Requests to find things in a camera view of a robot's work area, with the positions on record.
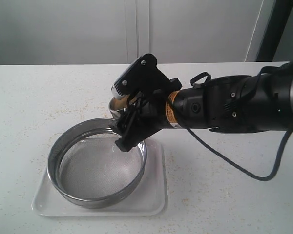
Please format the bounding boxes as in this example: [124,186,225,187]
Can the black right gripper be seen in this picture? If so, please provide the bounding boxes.
[109,53,182,152]

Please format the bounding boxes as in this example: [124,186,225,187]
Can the small stainless steel cup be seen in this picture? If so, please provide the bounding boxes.
[108,95,129,119]

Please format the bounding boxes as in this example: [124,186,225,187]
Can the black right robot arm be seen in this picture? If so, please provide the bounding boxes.
[110,54,293,152]

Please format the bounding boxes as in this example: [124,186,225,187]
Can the round steel mesh sieve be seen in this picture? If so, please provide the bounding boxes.
[47,118,148,208]

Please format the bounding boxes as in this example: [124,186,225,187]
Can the white rectangular plastic tray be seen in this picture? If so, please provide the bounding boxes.
[31,139,167,217]

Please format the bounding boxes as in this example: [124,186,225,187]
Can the white cabinet doors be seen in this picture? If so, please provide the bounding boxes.
[0,0,275,65]

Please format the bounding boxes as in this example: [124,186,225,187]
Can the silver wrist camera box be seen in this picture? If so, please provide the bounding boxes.
[110,58,139,100]

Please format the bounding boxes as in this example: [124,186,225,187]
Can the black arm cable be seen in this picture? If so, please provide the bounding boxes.
[166,62,293,182]

